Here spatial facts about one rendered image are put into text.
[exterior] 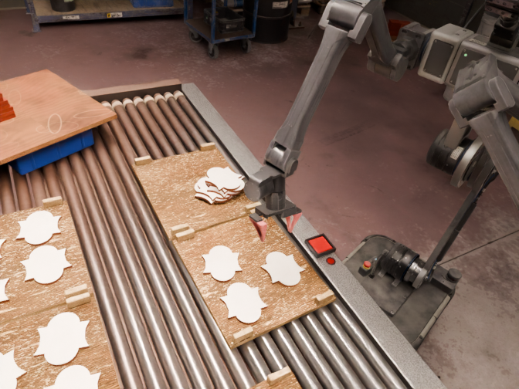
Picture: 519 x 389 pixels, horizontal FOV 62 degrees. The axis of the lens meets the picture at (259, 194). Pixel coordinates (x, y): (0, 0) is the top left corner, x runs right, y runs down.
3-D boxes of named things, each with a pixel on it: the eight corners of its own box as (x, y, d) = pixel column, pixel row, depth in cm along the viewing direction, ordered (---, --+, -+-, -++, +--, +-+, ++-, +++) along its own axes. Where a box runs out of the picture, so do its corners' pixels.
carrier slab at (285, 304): (265, 213, 153) (266, 209, 151) (335, 301, 127) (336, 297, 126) (171, 243, 137) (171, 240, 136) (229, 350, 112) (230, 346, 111)
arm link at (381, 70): (410, 49, 135) (395, 42, 138) (395, 56, 129) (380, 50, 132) (401, 76, 142) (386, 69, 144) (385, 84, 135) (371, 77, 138)
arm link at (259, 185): (300, 157, 112) (275, 143, 116) (273, 170, 104) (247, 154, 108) (289, 194, 119) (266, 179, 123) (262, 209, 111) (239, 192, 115)
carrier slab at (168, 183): (215, 149, 178) (215, 146, 177) (263, 212, 153) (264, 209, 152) (131, 167, 164) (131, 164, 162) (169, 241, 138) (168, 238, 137)
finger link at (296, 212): (269, 231, 129) (269, 204, 125) (289, 225, 132) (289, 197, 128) (282, 241, 123) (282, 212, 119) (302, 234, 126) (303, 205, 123)
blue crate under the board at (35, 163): (53, 113, 185) (49, 93, 179) (96, 144, 172) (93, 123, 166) (-22, 140, 166) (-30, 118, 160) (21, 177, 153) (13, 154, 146)
